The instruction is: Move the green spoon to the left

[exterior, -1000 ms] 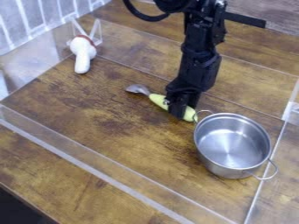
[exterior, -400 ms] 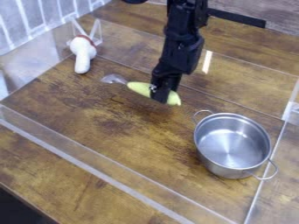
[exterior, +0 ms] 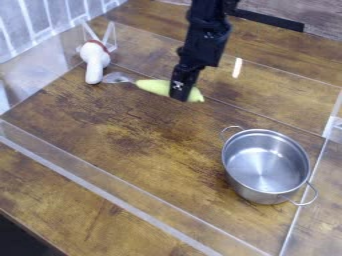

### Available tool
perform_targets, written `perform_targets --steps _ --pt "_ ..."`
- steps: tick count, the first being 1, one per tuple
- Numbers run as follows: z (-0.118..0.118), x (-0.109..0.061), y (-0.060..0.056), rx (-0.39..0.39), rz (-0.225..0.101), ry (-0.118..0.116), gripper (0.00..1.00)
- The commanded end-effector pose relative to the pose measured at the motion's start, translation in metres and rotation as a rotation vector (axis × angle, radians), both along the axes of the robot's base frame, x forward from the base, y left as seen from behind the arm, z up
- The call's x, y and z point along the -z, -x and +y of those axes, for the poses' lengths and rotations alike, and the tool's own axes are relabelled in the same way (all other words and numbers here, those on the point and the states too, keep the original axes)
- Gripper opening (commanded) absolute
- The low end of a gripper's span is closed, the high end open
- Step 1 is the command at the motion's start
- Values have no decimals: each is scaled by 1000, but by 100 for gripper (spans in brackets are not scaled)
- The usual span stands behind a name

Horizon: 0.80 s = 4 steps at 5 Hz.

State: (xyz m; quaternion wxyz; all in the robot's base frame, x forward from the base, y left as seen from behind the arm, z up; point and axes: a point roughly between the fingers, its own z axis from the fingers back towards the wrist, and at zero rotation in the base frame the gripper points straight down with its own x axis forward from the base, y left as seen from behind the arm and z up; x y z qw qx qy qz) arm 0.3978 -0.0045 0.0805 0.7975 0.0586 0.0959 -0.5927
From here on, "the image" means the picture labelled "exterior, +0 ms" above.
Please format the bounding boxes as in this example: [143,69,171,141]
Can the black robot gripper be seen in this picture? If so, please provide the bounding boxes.
[169,0,233,102]

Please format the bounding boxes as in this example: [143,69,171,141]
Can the black bar on table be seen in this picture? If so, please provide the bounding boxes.
[228,9,304,32]

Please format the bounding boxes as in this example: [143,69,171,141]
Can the white toy mushroom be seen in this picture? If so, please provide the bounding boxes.
[80,40,110,84]

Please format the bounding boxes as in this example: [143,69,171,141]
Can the clear acrylic triangle stand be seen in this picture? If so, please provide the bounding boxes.
[80,21,117,52]

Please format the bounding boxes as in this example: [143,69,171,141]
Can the stainless steel pot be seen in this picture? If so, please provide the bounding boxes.
[220,125,318,207]

